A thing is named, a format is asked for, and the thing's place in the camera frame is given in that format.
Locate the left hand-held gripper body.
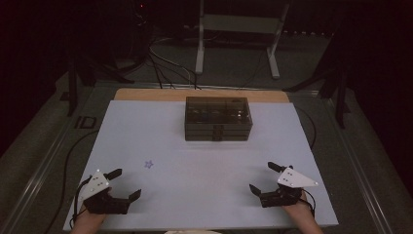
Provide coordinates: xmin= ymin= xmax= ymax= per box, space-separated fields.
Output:
xmin=78 ymin=169 xmax=131 ymax=215

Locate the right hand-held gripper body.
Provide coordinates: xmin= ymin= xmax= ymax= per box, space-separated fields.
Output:
xmin=259 ymin=167 xmax=319 ymax=209

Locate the dark transparent drawer box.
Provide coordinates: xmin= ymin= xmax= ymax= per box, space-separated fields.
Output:
xmin=184 ymin=96 xmax=253 ymax=142

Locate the person's left hand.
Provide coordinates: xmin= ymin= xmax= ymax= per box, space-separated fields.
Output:
xmin=75 ymin=208 xmax=110 ymax=228

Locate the person's right hand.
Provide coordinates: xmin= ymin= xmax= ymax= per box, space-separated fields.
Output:
xmin=282 ymin=190 xmax=316 ymax=224

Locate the white table mat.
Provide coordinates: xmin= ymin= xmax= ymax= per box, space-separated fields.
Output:
xmin=62 ymin=99 xmax=339 ymax=232

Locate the person's light clothing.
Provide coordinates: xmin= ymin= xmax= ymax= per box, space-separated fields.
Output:
xmin=165 ymin=229 xmax=222 ymax=234

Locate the black tripod stand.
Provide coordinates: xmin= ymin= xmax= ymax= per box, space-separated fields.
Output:
xmin=282 ymin=48 xmax=352 ymax=130
xmin=66 ymin=48 xmax=135 ymax=118

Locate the grey metal stand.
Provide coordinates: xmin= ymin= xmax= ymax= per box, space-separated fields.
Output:
xmin=194 ymin=0 xmax=291 ymax=81

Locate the right hand-held gripper black cable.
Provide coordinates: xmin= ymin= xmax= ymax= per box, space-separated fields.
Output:
xmin=300 ymin=188 xmax=317 ymax=218

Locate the long black floor cable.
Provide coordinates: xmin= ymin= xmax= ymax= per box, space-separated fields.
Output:
xmin=43 ymin=130 xmax=100 ymax=234

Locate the thin black floor cable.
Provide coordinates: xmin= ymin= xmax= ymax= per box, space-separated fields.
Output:
xmin=294 ymin=106 xmax=318 ymax=150

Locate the metal floor rail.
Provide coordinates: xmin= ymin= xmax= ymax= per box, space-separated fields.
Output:
xmin=0 ymin=86 xmax=108 ymax=234
xmin=319 ymin=94 xmax=395 ymax=234

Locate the black cable bundle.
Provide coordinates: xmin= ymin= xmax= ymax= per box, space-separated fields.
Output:
xmin=147 ymin=53 xmax=176 ymax=91

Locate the white floor cable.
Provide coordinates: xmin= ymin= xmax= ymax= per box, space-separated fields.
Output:
xmin=148 ymin=37 xmax=198 ymax=90

